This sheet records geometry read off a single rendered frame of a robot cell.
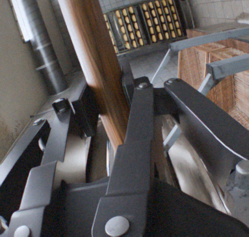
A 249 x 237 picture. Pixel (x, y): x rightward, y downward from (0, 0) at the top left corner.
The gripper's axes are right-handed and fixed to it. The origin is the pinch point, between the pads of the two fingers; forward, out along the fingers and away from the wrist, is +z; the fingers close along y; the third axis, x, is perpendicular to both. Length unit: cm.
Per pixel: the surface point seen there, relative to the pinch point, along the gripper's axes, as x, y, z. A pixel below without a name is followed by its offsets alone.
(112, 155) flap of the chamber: -57, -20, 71
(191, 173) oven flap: -73, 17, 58
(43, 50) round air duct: 3, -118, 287
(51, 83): -51, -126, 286
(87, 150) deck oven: -72, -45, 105
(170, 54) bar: -17, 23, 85
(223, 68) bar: -14.1, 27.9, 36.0
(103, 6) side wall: 53, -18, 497
